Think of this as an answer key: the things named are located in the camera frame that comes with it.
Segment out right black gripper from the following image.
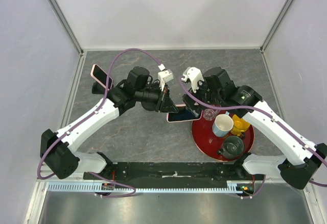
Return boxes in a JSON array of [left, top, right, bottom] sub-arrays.
[[181, 76, 223, 117]]

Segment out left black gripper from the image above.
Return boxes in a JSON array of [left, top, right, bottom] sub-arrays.
[[135, 83, 179, 114]]

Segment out pink case smartphone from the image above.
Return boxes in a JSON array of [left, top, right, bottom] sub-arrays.
[[90, 64, 108, 88], [167, 104, 200, 123]]

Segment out black round base phone holder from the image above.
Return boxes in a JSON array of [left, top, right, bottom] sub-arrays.
[[141, 101, 159, 112]]

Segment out black folding phone stand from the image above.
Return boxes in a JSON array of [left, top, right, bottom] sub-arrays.
[[91, 81, 106, 95]]

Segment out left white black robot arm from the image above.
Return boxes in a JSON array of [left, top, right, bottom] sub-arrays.
[[40, 67, 178, 180]]

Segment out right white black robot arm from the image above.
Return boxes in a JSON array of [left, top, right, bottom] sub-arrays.
[[179, 67, 326, 190]]

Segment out clear glass cup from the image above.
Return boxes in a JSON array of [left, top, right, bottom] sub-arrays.
[[202, 109, 220, 121]]

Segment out light blue white mug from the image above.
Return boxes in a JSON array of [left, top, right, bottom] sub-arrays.
[[212, 112, 234, 137]]

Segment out red round tray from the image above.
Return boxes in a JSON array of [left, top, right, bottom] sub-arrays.
[[192, 110, 254, 162]]

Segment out yellow cup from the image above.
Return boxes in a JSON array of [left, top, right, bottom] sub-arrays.
[[230, 114, 250, 137]]

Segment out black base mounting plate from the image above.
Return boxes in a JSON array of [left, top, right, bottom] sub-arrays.
[[99, 162, 264, 189]]

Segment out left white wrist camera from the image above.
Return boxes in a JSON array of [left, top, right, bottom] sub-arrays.
[[158, 64, 174, 91]]

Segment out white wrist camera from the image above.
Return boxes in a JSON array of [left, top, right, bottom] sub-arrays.
[[181, 67, 205, 93], [158, 64, 174, 91]]

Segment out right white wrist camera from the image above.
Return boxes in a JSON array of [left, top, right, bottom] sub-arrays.
[[181, 67, 205, 93]]

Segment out slotted cable duct rail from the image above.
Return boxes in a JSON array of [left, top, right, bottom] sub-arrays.
[[47, 180, 253, 193]]

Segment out aluminium frame front rail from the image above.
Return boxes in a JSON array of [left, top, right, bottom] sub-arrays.
[[35, 161, 315, 183]]

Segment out right aluminium corner post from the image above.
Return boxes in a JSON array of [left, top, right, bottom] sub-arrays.
[[260, 0, 295, 54]]

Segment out aluminium corner post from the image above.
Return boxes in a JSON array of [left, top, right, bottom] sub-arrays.
[[260, 0, 295, 54], [48, 0, 84, 55]]

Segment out left aluminium corner post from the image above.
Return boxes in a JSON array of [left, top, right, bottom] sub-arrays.
[[48, 0, 84, 55]]

